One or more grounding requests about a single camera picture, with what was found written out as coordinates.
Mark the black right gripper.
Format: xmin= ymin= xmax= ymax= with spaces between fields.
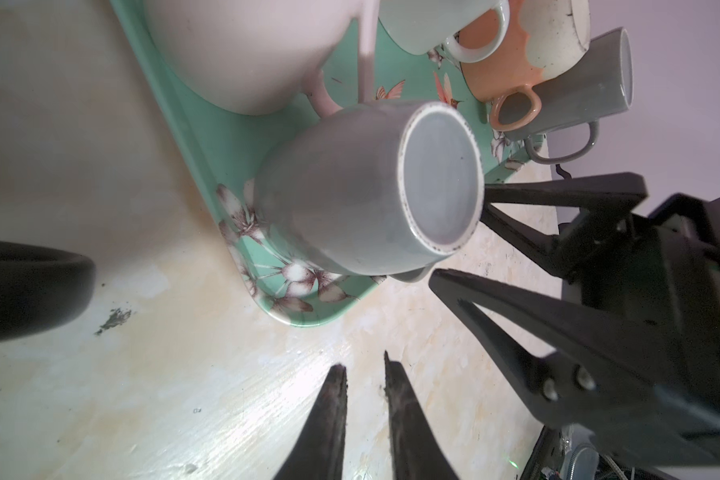
xmin=429 ymin=172 xmax=720 ymax=467

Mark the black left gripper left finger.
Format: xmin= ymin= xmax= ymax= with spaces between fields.
xmin=274 ymin=364 xmax=348 ymax=479

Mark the pale pink mug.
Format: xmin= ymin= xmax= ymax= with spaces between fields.
xmin=144 ymin=0 xmax=380 ymax=117

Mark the dark grey mug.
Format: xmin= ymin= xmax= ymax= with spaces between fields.
xmin=504 ymin=27 xmax=634 ymax=165

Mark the peach and cream mug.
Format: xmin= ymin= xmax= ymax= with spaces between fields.
xmin=461 ymin=0 xmax=591 ymax=132

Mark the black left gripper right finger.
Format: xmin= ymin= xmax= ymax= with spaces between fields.
xmin=384 ymin=351 xmax=458 ymax=479

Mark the black and white mug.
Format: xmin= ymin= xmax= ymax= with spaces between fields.
xmin=0 ymin=241 xmax=96 ymax=342

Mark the white mug with handle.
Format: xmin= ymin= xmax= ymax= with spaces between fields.
xmin=380 ymin=0 xmax=511 ymax=63

